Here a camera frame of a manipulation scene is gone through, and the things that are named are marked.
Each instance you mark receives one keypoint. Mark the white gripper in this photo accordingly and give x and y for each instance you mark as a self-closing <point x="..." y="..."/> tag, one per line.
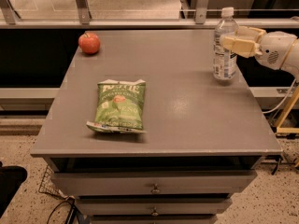
<point x="272" y="50"/>

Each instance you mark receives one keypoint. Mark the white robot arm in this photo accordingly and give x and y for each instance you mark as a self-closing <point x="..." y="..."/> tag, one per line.
<point x="276" y="50"/>

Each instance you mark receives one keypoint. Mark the red apple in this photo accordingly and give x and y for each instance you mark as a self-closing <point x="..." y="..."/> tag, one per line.
<point x="89" y="43"/>

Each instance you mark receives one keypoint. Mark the grey drawer cabinet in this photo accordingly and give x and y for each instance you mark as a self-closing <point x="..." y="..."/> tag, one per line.
<point x="192" y="123"/>

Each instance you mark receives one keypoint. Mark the green chip bag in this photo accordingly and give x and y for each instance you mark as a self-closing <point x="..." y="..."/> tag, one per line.
<point x="120" y="107"/>

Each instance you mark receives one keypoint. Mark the grey drawer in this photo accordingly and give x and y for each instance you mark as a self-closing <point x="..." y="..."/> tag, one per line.
<point x="141" y="183"/>
<point x="145" y="206"/>

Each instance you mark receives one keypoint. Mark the top metal drawer knob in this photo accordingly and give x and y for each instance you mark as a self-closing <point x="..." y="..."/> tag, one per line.
<point x="155" y="189"/>

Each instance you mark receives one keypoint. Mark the metal drawer knob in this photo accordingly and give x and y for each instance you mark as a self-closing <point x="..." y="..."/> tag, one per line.
<point x="155" y="189"/>
<point x="154" y="212"/>

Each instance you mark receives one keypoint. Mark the top grey drawer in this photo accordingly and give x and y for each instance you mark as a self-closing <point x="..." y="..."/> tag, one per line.
<point x="141" y="183"/>

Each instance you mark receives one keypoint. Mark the metal window railing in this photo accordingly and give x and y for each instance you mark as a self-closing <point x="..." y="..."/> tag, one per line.
<point x="102" y="14"/>

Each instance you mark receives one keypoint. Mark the black object at left edge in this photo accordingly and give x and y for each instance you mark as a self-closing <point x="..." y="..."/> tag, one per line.
<point x="11" y="178"/>

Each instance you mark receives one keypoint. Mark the wire mesh basket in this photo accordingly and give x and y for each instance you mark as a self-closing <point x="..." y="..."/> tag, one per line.
<point x="47" y="187"/>

